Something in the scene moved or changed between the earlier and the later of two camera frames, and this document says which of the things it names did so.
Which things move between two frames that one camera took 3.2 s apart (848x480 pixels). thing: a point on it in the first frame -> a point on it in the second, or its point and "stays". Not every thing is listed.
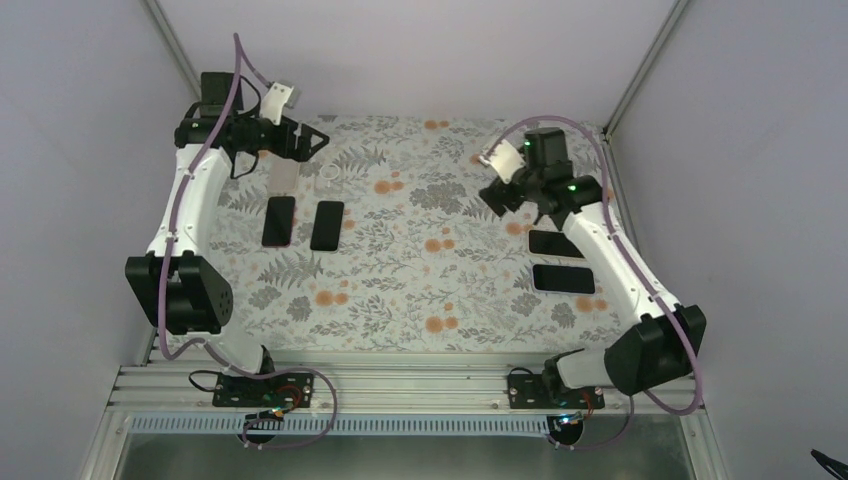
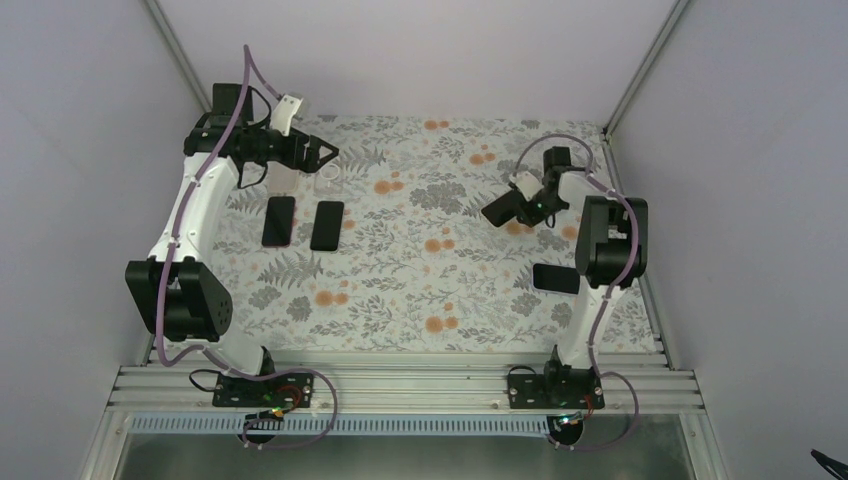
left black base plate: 293,390 stays
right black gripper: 489,194 -> 530,216
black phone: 278,221 stays
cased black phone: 327,226 stays
